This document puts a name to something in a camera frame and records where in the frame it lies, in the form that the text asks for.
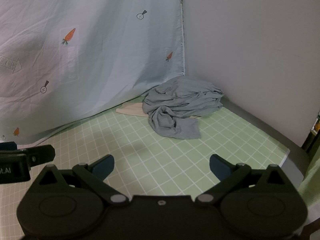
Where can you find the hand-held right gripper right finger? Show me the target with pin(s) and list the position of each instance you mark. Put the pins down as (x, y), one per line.
(220, 166)

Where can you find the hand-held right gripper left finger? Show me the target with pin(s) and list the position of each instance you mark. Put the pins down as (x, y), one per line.
(103, 166)

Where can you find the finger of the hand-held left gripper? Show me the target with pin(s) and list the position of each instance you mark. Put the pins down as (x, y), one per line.
(7, 146)
(41, 155)

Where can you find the grey zip-up hoodie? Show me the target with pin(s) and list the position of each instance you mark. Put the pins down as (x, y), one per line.
(180, 102)

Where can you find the green checked mat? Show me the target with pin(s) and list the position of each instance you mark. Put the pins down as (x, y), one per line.
(155, 152)

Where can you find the beige garment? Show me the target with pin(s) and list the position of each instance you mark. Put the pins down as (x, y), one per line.
(131, 110)

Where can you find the green cloth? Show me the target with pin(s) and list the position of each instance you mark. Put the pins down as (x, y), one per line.
(311, 180)

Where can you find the dark furniture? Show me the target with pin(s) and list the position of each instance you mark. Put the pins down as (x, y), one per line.
(311, 140)

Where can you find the light blue carrot-print blanket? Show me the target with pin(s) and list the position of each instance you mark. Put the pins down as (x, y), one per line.
(100, 55)

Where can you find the grey bed frame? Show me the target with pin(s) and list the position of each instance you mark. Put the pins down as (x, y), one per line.
(295, 155)

